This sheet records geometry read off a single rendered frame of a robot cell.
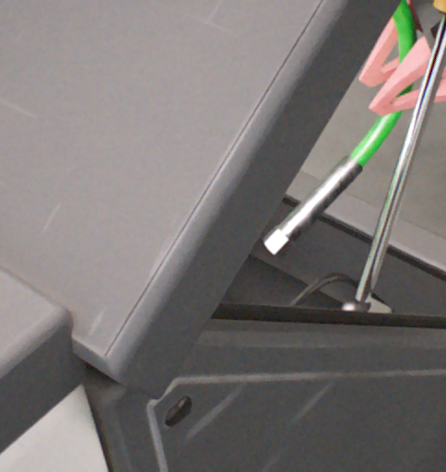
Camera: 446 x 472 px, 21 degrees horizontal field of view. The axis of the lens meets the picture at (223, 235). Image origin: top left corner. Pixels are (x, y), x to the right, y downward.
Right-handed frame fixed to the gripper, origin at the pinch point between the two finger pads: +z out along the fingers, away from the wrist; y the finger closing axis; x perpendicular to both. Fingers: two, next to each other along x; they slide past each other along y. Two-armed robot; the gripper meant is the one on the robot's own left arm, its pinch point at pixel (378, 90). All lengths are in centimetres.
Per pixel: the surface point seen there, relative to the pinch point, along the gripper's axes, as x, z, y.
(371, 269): -19.5, -6.5, 27.1
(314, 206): 0.7, 8.8, 4.8
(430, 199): 134, 66, -88
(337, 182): 1.1, 6.4, 4.0
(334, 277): 10.8, 15.4, 4.0
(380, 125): 1.4, 1.5, 1.7
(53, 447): -40, -6, 40
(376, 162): 131, 74, -103
